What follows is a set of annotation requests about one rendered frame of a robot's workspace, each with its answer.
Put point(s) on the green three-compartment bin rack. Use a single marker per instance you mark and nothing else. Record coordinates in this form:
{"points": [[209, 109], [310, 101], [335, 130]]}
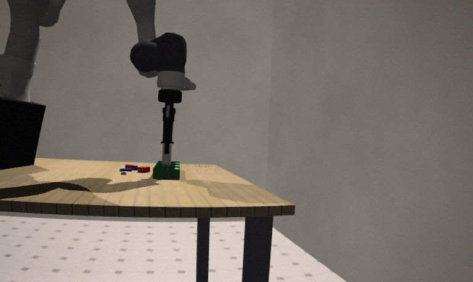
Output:
{"points": [[163, 171]]}

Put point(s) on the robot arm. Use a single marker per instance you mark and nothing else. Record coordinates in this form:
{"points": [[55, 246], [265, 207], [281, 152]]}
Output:
{"points": [[164, 56]]}

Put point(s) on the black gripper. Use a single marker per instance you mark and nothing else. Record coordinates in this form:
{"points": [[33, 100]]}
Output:
{"points": [[169, 96]]}

